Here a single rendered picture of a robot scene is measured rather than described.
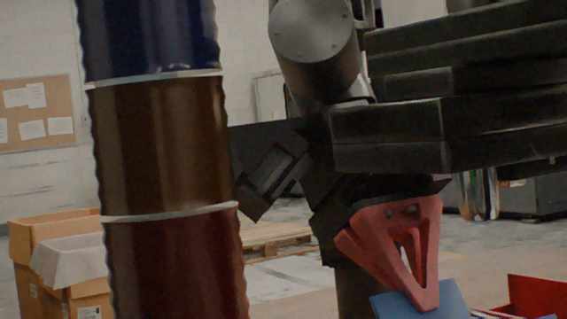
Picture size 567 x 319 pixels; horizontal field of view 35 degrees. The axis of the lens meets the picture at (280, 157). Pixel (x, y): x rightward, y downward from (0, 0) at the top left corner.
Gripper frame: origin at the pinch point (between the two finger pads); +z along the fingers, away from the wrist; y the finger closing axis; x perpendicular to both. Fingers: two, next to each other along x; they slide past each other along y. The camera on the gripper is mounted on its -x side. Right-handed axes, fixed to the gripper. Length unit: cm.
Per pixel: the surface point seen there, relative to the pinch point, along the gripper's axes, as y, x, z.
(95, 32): 30.9, -28.7, -1.6
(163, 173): 29.9, -27.7, 2.2
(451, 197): -559, 488, -218
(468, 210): 16.5, -7.4, 0.1
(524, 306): -17.6, 23.8, -1.1
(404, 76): 15.8, -6.7, -8.2
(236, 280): 28.1, -25.9, 4.8
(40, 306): -374, 61, -134
